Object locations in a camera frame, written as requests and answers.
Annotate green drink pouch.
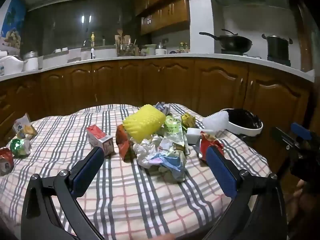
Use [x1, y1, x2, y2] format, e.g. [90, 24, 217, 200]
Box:
[164, 116, 185, 143]

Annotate white canister with metal lid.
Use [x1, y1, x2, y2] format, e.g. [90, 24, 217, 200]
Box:
[23, 51, 39, 72]

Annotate white kitchen countertop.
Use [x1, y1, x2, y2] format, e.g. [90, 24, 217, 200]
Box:
[0, 52, 315, 83]

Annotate upper wooden cabinets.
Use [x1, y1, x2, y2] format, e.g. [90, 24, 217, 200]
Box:
[135, 0, 200, 35]

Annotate crushed red can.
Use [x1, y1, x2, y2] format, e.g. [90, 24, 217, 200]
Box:
[0, 147, 14, 175]

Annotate kitchen faucet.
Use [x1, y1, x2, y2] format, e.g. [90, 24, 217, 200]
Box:
[84, 39, 97, 59]

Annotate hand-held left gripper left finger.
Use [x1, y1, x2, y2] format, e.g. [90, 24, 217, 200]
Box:
[21, 146, 105, 240]

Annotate utensil holder with wooden utensils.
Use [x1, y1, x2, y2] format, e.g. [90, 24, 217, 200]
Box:
[114, 29, 139, 57]

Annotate orange snack wrapper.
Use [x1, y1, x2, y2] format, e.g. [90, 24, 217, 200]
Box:
[116, 124, 137, 162]

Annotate wall poster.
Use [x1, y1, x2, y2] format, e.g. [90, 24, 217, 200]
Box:
[0, 0, 27, 48]

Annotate black cooking pot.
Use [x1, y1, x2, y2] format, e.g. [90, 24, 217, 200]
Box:
[262, 34, 293, 60]

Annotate yellow snack packet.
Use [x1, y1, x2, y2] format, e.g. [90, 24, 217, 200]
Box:
[24, 124, 38, 140]

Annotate yellow foam fruit net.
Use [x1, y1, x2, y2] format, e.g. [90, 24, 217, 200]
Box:
[122, 104, 167, 140]

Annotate plaid tablecloth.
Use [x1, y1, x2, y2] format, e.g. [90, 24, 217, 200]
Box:
[0, 103, 272, 240]

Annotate lower wooden cabinets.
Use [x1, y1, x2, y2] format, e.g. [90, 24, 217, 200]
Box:
[0, 60, 313, 170]

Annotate person's right hand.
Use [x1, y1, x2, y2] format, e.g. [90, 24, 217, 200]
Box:
[285, 180, 310, 230]

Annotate white foam net sleeve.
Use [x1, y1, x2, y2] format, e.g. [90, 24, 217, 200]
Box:
[202, 110, 230, 130]

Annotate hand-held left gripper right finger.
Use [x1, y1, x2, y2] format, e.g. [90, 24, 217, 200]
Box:
[202, 145, 288, 240]

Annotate white bin with black bag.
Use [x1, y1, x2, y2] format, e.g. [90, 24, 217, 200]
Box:
[220, 109, 263, 140]

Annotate crumpled white paper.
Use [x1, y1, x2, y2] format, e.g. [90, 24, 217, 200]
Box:
[132, 135, 175, 168]

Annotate red snack wrapper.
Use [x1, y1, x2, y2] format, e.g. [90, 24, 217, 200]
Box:
[200, 133, 225, 160]

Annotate wooden cabinets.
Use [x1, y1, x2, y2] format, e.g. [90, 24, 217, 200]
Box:
[0, 60, 313, 170]
[135, 0, 200, 35]

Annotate black wok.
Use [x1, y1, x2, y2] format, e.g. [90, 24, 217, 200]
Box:
[199, 29, 253, 50]

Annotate crumpled blue plastic wrapper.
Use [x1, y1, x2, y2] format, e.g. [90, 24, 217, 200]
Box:
[147, 152, 187, 182]

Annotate red white carton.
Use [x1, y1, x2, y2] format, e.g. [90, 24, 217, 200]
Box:
[86, 124, 115, 157]

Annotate kitchen window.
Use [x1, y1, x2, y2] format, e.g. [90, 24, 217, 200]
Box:
[24, 0, 137, 55]

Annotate yellow green crumpled wrapper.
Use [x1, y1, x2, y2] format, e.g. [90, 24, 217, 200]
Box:
[180, 113, 198, 130]

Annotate white orange snack packet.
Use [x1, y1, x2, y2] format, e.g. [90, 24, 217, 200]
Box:
[12, 113, 32, 139]

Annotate gas stove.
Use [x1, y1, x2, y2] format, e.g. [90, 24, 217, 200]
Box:
[220, 48, 292, 67]

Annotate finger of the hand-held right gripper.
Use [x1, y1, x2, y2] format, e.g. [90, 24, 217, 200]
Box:
[291, 122, 312, 141]
[272, 127, 300, 151]

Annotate white sponge block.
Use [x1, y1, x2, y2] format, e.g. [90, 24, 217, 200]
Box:
[187, 127, 215, 144]

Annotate grey crumpled wrapper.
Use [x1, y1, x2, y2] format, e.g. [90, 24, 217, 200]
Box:
[154, 102, 171, 117]

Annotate green foil ball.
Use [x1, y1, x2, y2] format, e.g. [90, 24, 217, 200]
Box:
[10, 138, 32, 157]

